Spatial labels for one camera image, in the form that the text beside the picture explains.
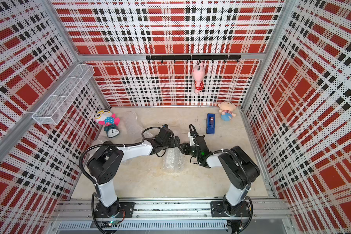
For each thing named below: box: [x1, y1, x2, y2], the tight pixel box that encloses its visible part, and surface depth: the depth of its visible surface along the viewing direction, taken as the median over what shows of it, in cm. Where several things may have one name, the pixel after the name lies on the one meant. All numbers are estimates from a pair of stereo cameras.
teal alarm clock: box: [103, 123, 120, 138], surface depth 102 cm
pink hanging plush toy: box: [191, 59, 206, 94], surface depth 95 cm
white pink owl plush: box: [94, 109, 120, 127], surface depth 109 cm
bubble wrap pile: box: [162, 147, 186, 174], surface depth 87 cm
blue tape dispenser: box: [205, 113, 216, 135], surface depth 107 cm
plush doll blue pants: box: [217, 100, 237, 122], surface depth 113 cm
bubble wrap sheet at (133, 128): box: [121, 111, 154, 142], surface depth 104 cm
